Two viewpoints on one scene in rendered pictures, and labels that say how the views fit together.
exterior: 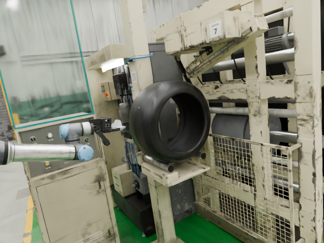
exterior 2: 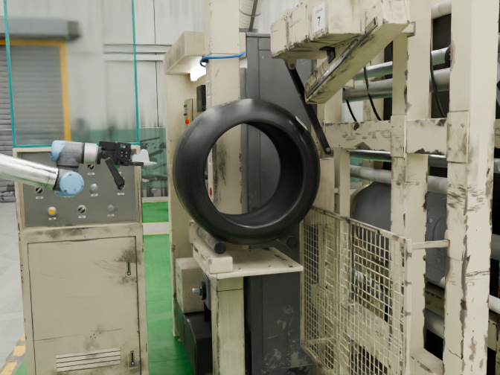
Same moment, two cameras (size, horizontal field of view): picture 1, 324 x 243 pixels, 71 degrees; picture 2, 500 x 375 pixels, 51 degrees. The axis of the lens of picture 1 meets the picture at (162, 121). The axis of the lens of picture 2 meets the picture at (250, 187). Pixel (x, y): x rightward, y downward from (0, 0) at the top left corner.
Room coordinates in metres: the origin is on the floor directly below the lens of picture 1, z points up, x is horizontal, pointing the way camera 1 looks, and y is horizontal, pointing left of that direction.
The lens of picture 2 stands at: (-0.43, -0.64, 1.33)
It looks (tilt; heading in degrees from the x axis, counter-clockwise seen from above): 6 degrees down; 16
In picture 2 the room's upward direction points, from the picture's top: 1 degrees counter-clockwise
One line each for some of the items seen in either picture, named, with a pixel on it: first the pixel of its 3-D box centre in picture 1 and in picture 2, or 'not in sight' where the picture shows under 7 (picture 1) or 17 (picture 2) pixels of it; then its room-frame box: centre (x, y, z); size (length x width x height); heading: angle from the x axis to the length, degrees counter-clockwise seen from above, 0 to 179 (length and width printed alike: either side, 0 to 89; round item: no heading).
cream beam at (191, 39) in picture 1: (203, 36); (324, 29); (1.64, -0.36, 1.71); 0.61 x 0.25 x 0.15; 31
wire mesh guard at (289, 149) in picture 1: (231, 182); (343, 305); (1.57, -0.44, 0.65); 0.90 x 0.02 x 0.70; 31
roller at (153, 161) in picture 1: (157, 162); (210, 239); (1.51, 0.07, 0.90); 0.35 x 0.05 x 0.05; 31
